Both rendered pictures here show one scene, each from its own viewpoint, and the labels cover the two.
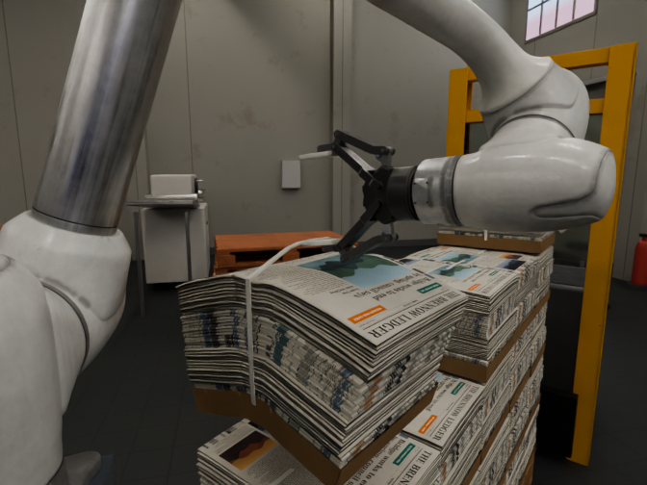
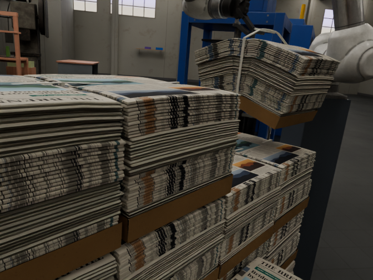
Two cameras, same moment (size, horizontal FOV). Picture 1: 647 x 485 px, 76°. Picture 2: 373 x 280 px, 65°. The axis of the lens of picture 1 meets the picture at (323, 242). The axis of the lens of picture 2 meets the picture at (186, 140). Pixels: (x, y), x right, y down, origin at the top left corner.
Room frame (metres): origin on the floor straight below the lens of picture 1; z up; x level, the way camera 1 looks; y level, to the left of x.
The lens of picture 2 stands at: (1.78, -0.17, 1.12)
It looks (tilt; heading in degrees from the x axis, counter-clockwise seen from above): 15 degrees down; 184
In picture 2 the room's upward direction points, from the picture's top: 5 degrees clockwise
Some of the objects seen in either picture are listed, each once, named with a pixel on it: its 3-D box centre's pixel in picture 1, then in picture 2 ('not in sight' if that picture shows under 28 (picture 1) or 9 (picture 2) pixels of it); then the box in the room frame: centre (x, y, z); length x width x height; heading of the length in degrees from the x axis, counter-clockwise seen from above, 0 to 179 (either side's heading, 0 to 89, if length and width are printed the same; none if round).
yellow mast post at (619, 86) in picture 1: (599, 268); not in sight; (1.79, -1.22, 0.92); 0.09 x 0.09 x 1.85; 53
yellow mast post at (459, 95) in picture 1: (452, 252); not in sight; (2.19, -0.69, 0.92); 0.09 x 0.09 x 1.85; 53
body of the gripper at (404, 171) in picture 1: (393, 194); (236, 6); (0.60, -0.10, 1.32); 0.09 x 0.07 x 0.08; 51
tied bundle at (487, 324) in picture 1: (436, 310); (129, 135); (1.17, -0.33, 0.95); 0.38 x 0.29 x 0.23; 53
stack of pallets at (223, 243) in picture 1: (280, 286); not in sight; (3.39, 0.36, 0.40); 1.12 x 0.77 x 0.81; 104
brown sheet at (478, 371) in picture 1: (435, 338); (127, 172); (1.17, -0.33, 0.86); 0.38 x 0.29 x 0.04; 53
